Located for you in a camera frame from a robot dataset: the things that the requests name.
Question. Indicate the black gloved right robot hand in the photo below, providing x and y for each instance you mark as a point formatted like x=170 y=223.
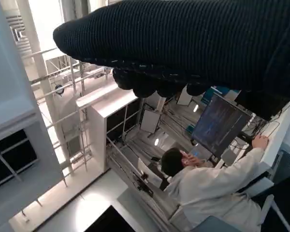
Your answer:
x=183 y=41

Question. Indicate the white square panel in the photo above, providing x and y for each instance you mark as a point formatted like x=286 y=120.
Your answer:
x=183 y=97
x=149 y=120

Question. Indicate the computer monitor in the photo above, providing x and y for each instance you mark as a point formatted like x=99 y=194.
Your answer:
x=217 y=125

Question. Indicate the white cabinet with black panels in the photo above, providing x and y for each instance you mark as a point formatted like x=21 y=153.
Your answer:
x=97 y=135

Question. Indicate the white desk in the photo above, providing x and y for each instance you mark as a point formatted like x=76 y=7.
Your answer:
x=285 y=125

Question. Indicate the seated person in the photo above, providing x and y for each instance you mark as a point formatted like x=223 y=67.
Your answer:
x=207 y=188

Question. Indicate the large white pillar unit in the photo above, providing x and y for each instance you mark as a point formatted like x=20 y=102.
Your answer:
x=14 y=84

